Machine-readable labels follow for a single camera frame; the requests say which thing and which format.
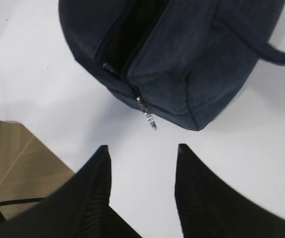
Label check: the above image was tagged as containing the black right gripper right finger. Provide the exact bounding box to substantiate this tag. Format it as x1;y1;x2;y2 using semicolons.
175;144;285;238

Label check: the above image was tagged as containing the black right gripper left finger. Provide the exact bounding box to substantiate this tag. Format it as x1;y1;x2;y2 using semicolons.
0;145;140;238

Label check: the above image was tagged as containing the dark blue lunch bag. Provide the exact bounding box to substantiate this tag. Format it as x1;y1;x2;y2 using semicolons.
58;0;285;131

